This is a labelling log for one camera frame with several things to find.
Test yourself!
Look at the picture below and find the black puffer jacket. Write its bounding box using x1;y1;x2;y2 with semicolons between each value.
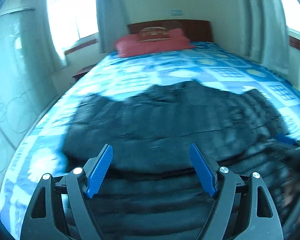
62;81;288;239

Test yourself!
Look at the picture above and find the brown embroidered cushion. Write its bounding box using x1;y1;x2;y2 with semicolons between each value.
138;27;170;42

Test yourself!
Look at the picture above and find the window curtain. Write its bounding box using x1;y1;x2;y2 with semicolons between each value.
96;0;129;53
247;0;289;76

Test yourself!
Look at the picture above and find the dark wooden headboard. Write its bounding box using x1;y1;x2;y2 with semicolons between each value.
127;19;213;42

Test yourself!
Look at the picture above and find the left window curtain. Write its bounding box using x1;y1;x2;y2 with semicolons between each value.
96;0;129;53

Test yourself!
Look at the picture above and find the white wardrobe with circles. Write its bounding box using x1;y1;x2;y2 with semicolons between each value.
0;9;57;190

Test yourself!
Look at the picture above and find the right window curtain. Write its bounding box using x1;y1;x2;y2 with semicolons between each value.
247;0;289;76

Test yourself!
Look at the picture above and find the dark wooden nightstand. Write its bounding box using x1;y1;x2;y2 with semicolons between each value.
72;64;96;82

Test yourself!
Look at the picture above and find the far left sheer curtain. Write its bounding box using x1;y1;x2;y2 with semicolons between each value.
36;0;68;70

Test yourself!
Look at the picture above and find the blue patterned bed cover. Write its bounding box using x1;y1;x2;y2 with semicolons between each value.
0;42;300;239

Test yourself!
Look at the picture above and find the person's right hand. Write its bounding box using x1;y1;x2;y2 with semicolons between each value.
283;172;300;207

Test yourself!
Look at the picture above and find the red pillow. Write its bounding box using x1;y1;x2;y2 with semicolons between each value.
115;28;194;57

